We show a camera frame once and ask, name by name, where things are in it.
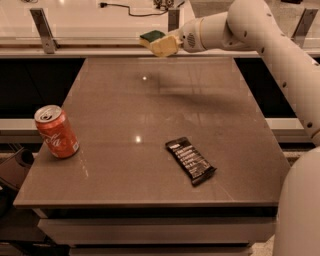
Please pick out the metal railing bracket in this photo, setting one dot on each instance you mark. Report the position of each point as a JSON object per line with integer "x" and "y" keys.
{"x": 303, "y": 26}
{"x": 49, "y": 44}
{"x": 173, "y": 19}

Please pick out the black snack bar wrapper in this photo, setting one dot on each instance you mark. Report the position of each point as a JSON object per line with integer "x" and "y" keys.
{"x": 191, "y": 160}

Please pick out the right metal railing bracket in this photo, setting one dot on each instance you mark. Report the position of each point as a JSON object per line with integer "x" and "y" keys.
{"x": 303, "y": 26}

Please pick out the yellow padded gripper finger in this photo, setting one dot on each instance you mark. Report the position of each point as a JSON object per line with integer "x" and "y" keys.
{"x": 165, "y": 46}

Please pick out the green and yellow sponge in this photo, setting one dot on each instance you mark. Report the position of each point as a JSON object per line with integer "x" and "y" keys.
{"x": 149, "y": 37}

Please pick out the grey table drawer front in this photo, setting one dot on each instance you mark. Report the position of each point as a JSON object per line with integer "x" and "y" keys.
{"x": 146, "y": 231}

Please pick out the dark chair at left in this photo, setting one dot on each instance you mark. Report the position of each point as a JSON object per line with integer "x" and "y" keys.
{"x": 13, "y": 172}

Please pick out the red soda can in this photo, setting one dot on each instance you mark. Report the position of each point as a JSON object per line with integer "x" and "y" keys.
{"x": 55, "y": 129}

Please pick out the middle metal railing bracket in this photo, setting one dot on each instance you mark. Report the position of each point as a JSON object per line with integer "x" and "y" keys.
{"x": 173, "y": 19}

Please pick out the left metal railing bracket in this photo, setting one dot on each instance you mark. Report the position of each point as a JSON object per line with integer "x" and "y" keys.
{"x": 49, "y": 44}

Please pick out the device on back counter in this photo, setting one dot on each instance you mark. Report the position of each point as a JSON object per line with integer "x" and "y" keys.
{"x": 167, "y": 4}

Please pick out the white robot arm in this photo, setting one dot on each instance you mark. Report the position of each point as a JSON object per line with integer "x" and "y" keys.
{"x": 249, "y": 25}

